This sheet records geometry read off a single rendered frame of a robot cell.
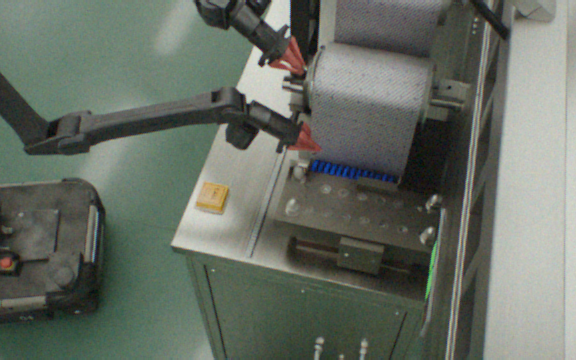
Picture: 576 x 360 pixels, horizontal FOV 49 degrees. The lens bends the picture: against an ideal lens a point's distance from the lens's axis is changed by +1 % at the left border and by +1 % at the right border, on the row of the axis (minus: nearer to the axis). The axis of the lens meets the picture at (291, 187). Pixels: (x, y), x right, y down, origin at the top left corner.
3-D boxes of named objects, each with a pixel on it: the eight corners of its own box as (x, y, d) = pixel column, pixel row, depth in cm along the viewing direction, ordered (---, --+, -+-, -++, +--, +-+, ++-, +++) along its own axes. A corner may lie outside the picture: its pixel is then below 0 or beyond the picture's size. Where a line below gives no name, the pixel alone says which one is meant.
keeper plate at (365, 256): (338, 258, 156) (341, 236, 147) (378, 267, 154) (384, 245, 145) (336, 267, 154) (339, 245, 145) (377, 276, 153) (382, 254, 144)
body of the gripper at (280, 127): (281, 156, 153) (254, 142, 151) (291, 124, 158) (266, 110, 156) (293, 143, 147) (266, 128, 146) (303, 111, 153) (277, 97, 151)
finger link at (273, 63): (291, 86, 147) (260, 60, 144) (299, 66, 151) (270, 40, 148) (309, 73, 142) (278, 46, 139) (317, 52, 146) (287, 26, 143)
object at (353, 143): (310, 159, 160) (312, 110, 145) (402, 178, 157) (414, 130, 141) (309, 161, 160) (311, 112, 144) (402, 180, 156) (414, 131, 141)
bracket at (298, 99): (292, 147, 177) (292, 68, 152) (314, 152, 176) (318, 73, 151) (287, 161, 174) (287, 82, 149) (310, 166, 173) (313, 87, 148)
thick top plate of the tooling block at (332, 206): (289, 180, 162) (289, 166, 157) (446, 212, 156) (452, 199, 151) (273, 232, 153) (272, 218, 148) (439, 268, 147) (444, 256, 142)
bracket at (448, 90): (438, 83, 140) (440, 76, 138) (465, 87, 139) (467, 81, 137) (436, 99, 137) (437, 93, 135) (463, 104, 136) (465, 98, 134)
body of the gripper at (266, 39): (262, 70, 143) (237, 49, 140) (275, 41, 149) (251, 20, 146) (279, 56, 138) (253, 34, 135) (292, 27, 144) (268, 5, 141)
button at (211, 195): (204, 185, 170) (203, 180, 168) (229, 190, 169) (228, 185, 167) (196, 206, 166) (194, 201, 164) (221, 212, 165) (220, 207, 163)
